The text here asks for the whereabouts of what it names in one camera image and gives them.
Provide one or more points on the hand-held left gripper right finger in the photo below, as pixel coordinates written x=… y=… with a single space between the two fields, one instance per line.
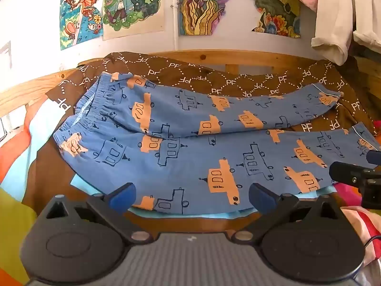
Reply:
x=261 y=199

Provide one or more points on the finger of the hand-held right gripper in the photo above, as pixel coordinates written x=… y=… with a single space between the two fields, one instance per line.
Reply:
x=345 y=173
x=374 y=157

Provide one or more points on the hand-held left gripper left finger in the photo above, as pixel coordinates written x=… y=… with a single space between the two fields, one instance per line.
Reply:
x=122 y=198

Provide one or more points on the blue pants with orange print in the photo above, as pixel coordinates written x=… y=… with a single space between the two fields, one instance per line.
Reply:
x=184 y=155

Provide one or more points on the pink striped cloth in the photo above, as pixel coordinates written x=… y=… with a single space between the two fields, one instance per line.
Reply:
x=361 y=223

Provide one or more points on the brown multicoloured printed blanket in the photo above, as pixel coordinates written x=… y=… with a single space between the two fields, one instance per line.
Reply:
x=238 y=80

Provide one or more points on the cream hanging garment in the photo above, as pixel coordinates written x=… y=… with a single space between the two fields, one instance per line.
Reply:
x=336 y=15

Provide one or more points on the wooden bed frame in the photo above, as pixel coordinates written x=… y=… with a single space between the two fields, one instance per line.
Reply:
x=32 y=86

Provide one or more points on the orange-haired cartoon wall poster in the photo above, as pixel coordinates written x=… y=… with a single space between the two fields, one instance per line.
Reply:
x=79 y=15

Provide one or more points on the blond cartoon wall poster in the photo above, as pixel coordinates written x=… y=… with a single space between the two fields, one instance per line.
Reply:
x=134 y=9

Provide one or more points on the white wall pipe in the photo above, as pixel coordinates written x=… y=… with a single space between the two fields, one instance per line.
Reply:
x=175 y=12

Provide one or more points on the colourful swirl wall poster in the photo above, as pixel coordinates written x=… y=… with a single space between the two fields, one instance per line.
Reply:
x=208 y=9

